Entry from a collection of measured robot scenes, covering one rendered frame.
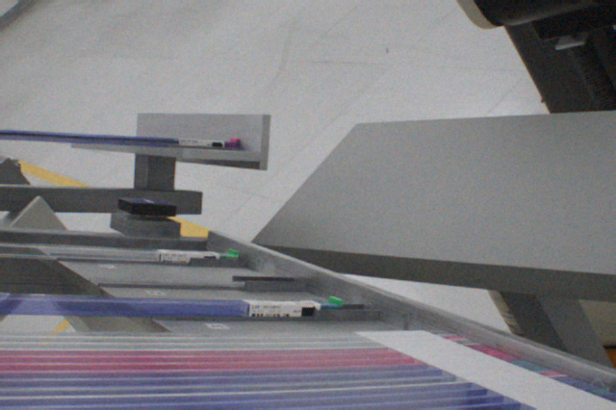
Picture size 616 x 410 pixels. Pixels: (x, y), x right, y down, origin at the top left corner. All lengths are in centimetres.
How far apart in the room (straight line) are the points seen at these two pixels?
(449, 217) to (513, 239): 11
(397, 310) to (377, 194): 45
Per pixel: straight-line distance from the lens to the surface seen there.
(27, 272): 101
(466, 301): 203
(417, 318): 77
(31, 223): 123
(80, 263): 92
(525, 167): 112
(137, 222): 104
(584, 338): 128
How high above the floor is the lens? 116
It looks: 25 degrees down
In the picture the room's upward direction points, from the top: 35 degrees counter-clockwise
